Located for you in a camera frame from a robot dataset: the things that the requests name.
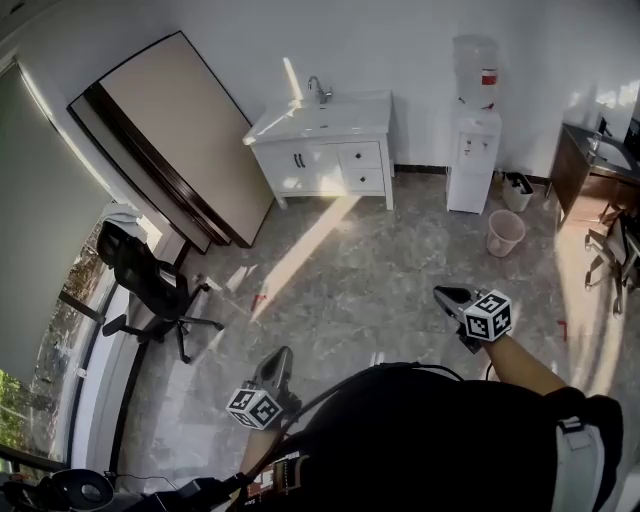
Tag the person's right forearm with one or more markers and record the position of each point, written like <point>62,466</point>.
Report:
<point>520,367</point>

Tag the person's left forearm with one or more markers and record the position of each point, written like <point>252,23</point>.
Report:
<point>257,447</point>

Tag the beige panel with black frame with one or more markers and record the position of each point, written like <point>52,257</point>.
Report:
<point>185,140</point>

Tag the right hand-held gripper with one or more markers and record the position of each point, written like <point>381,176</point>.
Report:
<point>487,317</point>

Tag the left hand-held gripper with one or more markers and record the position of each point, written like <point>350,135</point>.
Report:
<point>252,407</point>

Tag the chrome faucet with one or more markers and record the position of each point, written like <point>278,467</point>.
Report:
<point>320,92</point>

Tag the pink waste bin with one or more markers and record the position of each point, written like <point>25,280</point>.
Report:
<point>500,240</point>

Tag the black framed window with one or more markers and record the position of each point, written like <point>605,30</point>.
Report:
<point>82,270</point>

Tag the white cloth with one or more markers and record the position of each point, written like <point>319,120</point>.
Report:
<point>122,215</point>

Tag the black faucet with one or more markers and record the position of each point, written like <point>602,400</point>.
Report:
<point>605,127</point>

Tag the black chest mount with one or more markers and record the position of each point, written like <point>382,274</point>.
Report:
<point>200,492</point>

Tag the grey roller blind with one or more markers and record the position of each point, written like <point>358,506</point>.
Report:
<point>45,210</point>

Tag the grey mesh office chair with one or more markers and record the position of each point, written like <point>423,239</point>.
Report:
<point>625,240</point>

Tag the brown wooden sink cabinet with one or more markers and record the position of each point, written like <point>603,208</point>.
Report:
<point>570,170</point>

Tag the white water dispenser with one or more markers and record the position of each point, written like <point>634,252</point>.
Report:
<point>470,185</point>

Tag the black office chair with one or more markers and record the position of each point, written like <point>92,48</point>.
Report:
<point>145,280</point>

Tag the clear water bottle red label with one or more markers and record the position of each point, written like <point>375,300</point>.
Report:
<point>472,65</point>

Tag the white waste bin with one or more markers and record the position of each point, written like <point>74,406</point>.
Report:
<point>517,200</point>

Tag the white sink cabinet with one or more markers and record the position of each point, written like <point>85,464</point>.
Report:
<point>320,170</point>

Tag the person's black shirt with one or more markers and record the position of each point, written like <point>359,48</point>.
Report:
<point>425,440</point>

